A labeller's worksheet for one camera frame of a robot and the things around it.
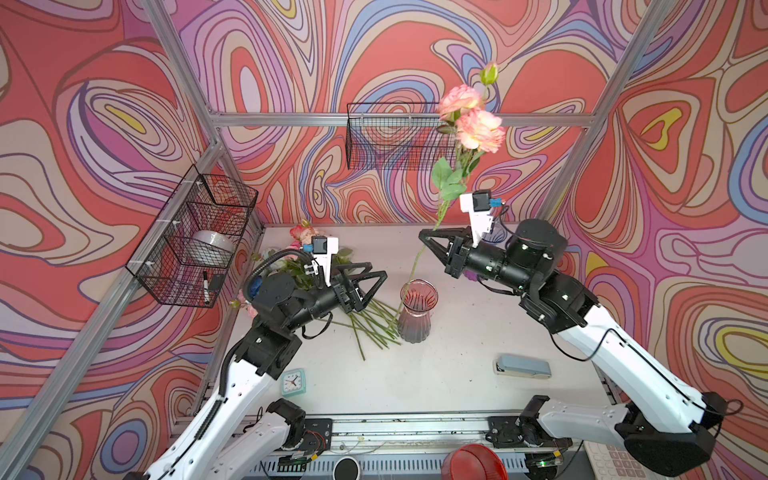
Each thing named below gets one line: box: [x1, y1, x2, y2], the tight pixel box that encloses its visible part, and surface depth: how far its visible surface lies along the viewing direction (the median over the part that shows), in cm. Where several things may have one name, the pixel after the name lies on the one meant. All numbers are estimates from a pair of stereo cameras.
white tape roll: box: [191, 230, 236, 256], surface depth 73 cm
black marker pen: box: [203, 271, 210, 305], surface depth 73 cm
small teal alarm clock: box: [282, 368, 306, 398], surface depth 82 cm
